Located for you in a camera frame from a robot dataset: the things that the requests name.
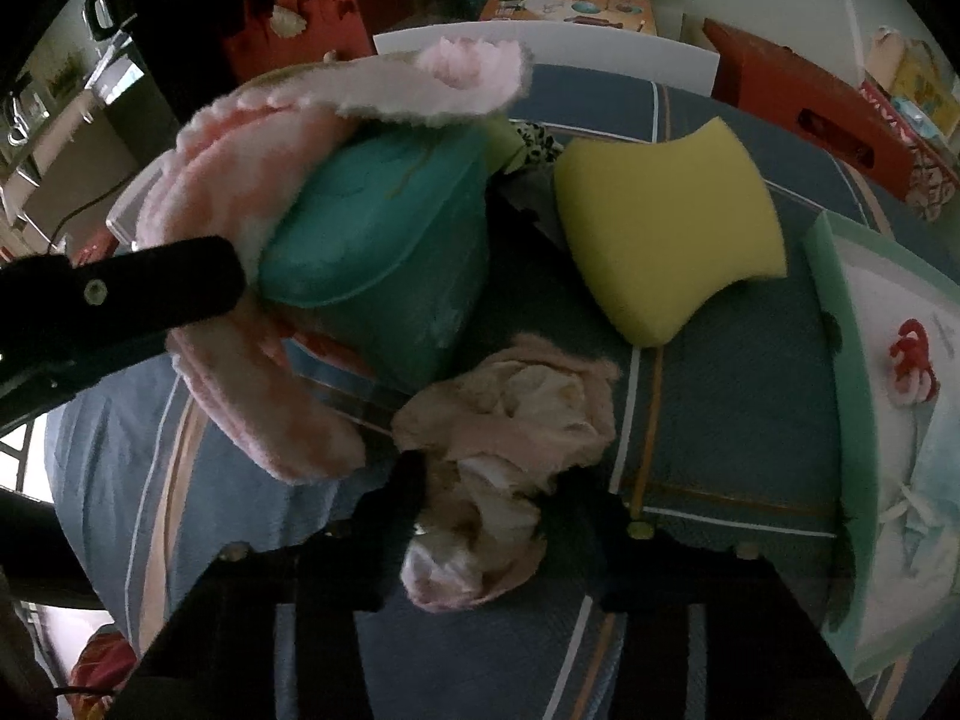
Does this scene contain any patterned red white box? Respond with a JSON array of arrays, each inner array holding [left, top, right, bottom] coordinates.
[[855, 79, 960, 222]]

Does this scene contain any light blue packet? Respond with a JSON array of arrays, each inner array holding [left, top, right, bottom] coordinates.
[[889, 97, 942, 140]]

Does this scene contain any blue face mask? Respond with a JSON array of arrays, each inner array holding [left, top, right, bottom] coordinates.
[[877, 420, 960, 601]]

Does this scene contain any black appliance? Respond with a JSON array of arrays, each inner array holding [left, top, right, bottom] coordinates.
[[101, 30, 226, 188]]

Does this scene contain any red tote bag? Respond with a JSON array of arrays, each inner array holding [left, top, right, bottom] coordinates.
[[221, 0, 421, 87]]

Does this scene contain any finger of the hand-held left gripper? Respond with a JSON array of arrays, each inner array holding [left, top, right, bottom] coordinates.
[[0, 236, 248, 421]]

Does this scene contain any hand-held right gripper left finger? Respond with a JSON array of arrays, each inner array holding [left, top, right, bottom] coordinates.
[[112, 452, 430, 720]]

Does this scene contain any colourful toy box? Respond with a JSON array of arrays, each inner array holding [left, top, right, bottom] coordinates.
[[480, 0, 659, 37]]

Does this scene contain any leopard print scrunchie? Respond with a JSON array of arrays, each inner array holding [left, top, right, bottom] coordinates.
[[514, 120, 563, 166]]

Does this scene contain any yellow sponge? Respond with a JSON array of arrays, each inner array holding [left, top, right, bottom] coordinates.
[[553, 118, 788, 348]]

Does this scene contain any yellow picture box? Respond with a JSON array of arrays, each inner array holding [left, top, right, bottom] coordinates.
[[870, 26, 960, 132]]

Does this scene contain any pale pink cloth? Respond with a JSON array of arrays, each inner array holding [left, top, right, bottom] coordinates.
[[390, 330, 623, 614]]

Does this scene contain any grey counter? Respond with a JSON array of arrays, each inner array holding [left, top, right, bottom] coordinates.
[[0, 37, 113, 241]]

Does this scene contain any teal plastic container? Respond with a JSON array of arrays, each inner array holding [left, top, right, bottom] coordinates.
[[259, 120, 492, 395]]

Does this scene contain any red cardboard box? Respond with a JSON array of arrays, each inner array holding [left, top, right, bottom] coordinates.
[[701, 19, 927, 200]]

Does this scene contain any pink red hair tie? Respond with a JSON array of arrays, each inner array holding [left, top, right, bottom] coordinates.
[[889, 319, 938, 406]]

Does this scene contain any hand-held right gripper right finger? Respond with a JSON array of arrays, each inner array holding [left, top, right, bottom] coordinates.
[[540, 491, 871, 720]]

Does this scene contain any pink white striped towel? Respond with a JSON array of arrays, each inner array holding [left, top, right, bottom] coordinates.
[[131, 37, 535, 482]]

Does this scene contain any white box with teal rim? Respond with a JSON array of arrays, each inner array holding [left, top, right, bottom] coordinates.
[[799, 210, 960, 683]]

